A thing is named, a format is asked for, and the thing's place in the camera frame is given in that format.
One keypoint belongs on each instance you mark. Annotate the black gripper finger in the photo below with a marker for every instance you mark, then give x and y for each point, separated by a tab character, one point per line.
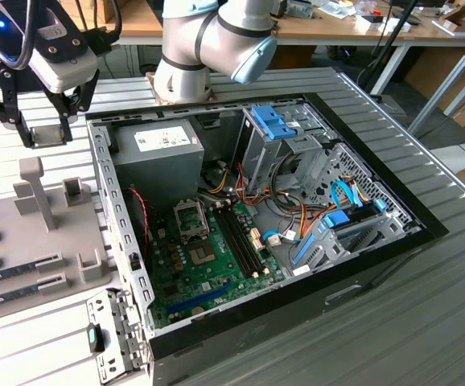
83	96
10	96

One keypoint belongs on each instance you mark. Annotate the silver CPU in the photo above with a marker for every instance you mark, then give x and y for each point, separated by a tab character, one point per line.
47	136

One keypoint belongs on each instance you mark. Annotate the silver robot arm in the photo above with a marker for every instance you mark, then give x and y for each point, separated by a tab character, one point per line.
184	40

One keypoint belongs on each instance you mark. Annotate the CPU socket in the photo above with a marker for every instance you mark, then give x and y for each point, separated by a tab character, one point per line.
202	254

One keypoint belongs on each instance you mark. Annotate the cardboard box on desk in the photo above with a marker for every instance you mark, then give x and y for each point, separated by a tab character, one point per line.
99	10

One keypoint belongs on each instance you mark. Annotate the grey power supply unit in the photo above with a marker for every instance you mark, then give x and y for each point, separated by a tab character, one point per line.
156	173

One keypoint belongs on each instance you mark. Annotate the grey parts rack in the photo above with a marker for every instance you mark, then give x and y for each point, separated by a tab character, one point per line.
23	245

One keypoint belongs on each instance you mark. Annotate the white power connector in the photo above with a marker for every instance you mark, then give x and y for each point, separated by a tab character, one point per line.
221	163

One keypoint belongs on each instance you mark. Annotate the dark RAM stick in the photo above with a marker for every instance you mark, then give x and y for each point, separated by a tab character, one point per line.
3	273
3	296

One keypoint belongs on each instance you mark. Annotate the grey metal drive cage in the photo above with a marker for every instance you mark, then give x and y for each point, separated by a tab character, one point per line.
264	161

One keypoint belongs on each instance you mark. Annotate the green motherboard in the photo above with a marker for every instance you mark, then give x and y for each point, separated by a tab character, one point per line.
222	277

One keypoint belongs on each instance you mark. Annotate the blue expansion slot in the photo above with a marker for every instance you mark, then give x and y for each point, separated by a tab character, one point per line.
200	299

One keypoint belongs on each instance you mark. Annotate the grey metal device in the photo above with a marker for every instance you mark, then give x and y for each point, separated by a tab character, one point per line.
301	10

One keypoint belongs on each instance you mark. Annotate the teal black latch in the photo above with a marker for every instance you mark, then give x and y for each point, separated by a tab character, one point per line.
92	338

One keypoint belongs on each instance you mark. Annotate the silver coin battery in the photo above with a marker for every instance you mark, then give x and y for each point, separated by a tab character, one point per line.
197	310

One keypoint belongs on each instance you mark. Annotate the blue disk carrier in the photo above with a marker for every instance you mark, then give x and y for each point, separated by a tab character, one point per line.
336	220

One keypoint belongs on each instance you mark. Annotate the grey metal disk bay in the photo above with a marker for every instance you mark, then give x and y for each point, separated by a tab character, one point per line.
325	245

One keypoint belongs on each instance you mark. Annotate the black open PC case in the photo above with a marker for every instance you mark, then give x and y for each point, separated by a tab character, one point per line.
256	325

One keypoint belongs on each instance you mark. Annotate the white flat box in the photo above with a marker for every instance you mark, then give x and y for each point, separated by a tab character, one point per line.
367	25

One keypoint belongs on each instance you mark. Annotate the black stand pole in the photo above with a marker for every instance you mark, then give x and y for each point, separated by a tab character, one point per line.
402	24

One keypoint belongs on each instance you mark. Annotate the large brown cardboard box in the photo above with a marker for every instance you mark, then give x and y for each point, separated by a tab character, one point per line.
429	72

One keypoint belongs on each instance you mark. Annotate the wooden desk with white legs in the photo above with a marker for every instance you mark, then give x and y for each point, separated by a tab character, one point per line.
425	33

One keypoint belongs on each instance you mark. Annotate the cardboard packaging tray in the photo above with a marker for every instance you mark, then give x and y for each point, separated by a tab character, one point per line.
455	14

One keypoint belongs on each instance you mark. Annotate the white camera in black bracket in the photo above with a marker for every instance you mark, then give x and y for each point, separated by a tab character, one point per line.
63	74

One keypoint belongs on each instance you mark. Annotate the blue plastic drive bracket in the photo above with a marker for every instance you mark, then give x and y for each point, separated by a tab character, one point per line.
270	120

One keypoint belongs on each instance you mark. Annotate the grey metal slot bracket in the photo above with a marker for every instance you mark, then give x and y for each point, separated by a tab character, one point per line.
95	309

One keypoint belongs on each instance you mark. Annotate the aluminium profile frame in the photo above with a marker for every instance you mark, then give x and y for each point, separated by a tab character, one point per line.
438	94

